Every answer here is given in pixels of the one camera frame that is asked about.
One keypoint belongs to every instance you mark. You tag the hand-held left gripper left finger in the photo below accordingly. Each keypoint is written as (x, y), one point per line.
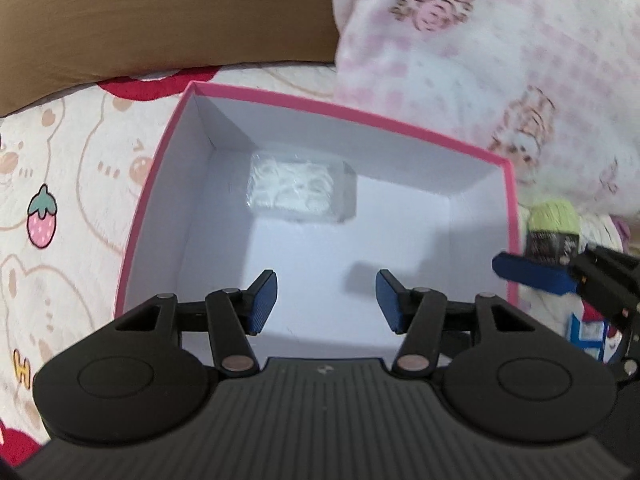
(262, 301)

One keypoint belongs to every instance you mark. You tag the green yarn skein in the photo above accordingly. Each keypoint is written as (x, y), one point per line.
(550, 215)

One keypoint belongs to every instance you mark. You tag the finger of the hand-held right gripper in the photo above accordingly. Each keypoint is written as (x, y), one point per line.
(530, 274)

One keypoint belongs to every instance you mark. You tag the clear floss pick box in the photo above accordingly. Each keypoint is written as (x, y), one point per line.
(300, 187)

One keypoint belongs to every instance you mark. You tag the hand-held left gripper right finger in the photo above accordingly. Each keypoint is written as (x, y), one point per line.
(390, 301)

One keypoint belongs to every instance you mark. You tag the pink patterned pillow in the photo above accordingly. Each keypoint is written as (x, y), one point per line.
(500, 60)

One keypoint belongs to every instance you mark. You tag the brown pillow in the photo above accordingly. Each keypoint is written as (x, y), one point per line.
(150, 10)

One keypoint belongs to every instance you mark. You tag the pink cardboard box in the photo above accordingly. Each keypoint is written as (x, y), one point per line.
(320, 240)

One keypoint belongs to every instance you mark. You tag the small white blue packet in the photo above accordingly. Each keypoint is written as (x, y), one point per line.
(582, 332)

